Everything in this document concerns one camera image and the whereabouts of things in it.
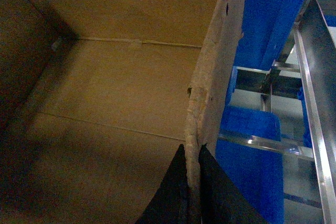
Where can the blue plastic crate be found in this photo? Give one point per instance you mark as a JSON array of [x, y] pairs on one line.
[[266, 27], [256, 173]]

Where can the large cardboard box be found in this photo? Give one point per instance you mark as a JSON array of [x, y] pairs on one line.
[[97, 96]]

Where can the blue plastic crate lower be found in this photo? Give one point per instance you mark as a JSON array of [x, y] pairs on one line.
[[266, 27]]

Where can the blue plastic crate middle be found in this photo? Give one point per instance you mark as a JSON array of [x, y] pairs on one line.
[[256, 173]]

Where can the stainless steel shelf frame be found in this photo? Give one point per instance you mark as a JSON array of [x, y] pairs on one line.
[[316, 56]]

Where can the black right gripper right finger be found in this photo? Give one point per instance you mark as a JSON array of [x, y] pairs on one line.
[[221, 201]]

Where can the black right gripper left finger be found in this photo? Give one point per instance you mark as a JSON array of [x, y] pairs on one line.
[[170, 202]]

